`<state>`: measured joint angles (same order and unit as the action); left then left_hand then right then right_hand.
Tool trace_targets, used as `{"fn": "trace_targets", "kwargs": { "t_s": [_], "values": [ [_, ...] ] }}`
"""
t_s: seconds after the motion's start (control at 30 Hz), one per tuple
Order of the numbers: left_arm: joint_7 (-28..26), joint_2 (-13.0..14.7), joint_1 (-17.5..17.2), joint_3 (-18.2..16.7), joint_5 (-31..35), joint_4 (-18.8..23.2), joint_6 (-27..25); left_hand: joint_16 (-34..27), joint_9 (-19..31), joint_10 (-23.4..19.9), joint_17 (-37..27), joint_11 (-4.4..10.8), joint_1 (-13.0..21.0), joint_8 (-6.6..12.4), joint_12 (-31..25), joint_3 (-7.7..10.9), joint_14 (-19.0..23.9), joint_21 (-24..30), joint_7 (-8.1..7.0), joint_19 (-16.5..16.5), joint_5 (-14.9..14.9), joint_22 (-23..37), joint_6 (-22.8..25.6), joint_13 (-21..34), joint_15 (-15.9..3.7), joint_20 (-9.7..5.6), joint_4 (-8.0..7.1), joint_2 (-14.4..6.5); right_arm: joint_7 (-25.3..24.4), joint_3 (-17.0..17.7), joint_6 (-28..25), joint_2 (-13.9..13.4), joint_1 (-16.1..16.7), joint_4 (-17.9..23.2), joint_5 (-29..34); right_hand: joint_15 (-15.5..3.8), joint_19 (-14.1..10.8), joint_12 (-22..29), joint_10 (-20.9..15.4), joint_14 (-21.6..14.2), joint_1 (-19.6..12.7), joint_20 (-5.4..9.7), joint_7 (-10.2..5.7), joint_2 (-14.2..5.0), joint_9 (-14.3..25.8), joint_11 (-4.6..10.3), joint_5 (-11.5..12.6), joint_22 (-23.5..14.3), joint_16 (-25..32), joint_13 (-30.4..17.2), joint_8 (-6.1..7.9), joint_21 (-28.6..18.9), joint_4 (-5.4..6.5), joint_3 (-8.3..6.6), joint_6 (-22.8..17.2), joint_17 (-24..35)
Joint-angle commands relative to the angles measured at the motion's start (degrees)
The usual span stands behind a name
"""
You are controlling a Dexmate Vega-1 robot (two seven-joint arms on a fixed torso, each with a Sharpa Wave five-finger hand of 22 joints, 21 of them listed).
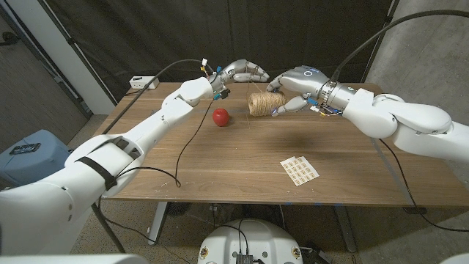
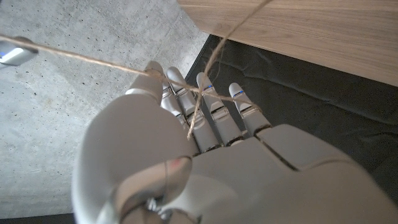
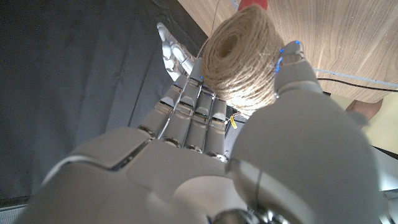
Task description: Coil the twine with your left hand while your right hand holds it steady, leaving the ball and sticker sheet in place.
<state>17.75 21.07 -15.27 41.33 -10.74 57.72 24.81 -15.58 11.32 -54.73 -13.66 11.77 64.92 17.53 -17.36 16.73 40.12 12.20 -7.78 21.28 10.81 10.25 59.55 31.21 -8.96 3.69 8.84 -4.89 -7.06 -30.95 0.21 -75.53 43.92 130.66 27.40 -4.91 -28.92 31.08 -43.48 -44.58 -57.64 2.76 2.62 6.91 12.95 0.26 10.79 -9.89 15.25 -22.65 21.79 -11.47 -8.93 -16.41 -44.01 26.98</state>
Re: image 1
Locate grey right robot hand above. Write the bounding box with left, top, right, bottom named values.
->
left=265, top=65, right=358, bottom=117

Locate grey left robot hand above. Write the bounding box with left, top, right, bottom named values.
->
left=210, top=59, right=270, bottom=95

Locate jute twine spool with strand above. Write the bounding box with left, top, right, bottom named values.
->
left=244, top=78, right=287, bottom=128

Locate red ball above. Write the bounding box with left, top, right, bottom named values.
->
left=212, top=108, right=230, bottom=128

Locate sticker sheet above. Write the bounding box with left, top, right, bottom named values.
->
left=280, top=155, right=320, bottom=187

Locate black backdrop curtain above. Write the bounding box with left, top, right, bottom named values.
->
left=38, top=0, right=399, bottom=103

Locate black backdrop stand pole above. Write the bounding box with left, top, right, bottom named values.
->
left=361, top=0, right=400, bottom=84
left=36, top=0, right=119, bottom=106

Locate white power strip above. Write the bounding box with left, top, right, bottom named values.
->
left=129, top=76, right=160, bottom=90

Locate grey tape outline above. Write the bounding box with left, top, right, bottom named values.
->
left=152, top=109, right=416, bottom=206

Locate black round ribbed object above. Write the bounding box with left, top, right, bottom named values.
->
left=166, top=201, right=192, bottom=218

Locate metal table leg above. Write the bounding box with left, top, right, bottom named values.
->
left=147, top=201, right=169, bottom=246
left=333, top=205, right=358, bottom=254

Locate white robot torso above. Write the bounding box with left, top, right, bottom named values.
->
left=197, top=219, right=304, bottom=264

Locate blue plastic bin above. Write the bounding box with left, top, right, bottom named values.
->
left=0, top=129, right=76, bottom=188

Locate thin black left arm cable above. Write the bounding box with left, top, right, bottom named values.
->
left=97, top=97, right=217, bottom=264

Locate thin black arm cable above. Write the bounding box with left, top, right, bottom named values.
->
left=97, top=97, right=217, bottom=264
left=379, top=138, right=469, bottom=233

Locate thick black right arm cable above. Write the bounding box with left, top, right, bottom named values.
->
left=329, top=10, right=469, bottom=84

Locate black power strip cable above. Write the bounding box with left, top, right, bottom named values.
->
left=124, top=84, right=150, bottom=97

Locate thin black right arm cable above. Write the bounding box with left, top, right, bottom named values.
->
left=379, top=138, right=469, bottom=233

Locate black torso cable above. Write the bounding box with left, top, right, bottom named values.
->
left=215, top=219, right=250, bottom=256

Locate black door frame rail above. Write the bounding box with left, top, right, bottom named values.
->
left=0, top=3, right=93, bottom=120

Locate black door handle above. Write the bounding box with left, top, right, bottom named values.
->
left=0, top=32, right=21, bottom=47

